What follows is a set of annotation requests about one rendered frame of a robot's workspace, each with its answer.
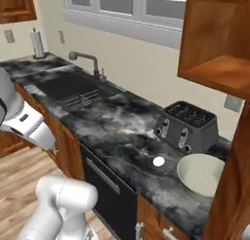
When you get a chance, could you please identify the white mixing bowl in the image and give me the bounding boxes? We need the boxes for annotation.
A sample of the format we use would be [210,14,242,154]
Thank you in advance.
[176,152,226,198]

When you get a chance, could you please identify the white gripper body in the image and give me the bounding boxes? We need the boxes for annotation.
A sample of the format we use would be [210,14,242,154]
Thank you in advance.
[13,121,58,152]

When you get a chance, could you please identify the grey dishwasher handle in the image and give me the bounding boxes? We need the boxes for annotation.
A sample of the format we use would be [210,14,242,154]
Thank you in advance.
[85,157,121,195]

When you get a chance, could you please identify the grey metal tap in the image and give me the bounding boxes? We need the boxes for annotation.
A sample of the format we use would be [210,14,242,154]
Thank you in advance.
[68,51,101,78]

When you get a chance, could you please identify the grey cupboard handle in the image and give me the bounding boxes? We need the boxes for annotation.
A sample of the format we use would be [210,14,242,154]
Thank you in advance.
[134,220,146,240]
[162,226,180,240]

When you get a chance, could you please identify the open wooden wall cupboard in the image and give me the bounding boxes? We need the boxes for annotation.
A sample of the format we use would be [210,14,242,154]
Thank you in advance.
[177,0,250,101]

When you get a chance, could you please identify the wooden drawer front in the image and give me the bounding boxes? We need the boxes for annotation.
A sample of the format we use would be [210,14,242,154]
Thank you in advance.
[136,191,193,240]

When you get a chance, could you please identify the dark sink basin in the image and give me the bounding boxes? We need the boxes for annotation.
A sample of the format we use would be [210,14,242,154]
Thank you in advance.
[34,71,104,112]

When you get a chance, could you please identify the tall wooden side panel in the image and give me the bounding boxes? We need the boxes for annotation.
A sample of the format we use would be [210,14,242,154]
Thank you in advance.
[202,100,250,240]

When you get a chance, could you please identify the small white round object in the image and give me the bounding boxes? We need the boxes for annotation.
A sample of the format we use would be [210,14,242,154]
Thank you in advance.
[152,156,166,168]

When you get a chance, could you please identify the dark grey toaster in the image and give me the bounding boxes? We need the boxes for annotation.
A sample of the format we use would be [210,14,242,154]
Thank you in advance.
[153,100,220,154]

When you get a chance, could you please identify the grey wall socket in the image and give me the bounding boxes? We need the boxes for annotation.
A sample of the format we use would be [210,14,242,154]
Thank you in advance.
[223,94,245,113]
[3,28,17,44]
[58,29,66,45]

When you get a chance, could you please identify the wooden base cupboard door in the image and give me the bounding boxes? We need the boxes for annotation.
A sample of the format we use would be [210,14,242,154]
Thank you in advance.
[41,108,86,180]

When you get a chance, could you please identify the white framed window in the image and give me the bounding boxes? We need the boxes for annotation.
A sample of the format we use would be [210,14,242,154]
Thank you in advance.
[62,0,188,51]

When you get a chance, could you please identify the wire rack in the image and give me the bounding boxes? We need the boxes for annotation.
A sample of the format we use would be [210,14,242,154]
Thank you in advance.
[60,89,104,112]

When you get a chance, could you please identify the wooden base cupboard run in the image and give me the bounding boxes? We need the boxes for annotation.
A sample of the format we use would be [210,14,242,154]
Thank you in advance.
[0,83,37,159]

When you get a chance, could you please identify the grey soap dispenser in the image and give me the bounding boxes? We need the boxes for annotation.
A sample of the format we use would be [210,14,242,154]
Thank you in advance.
[99,67,107,82]

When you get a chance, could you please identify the paper towel roll on holder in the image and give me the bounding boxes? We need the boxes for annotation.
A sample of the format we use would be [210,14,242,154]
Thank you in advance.
[29,27,48,60]

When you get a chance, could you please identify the black dishwasher door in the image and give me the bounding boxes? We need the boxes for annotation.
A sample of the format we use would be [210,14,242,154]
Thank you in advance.
[79,142,138,240]

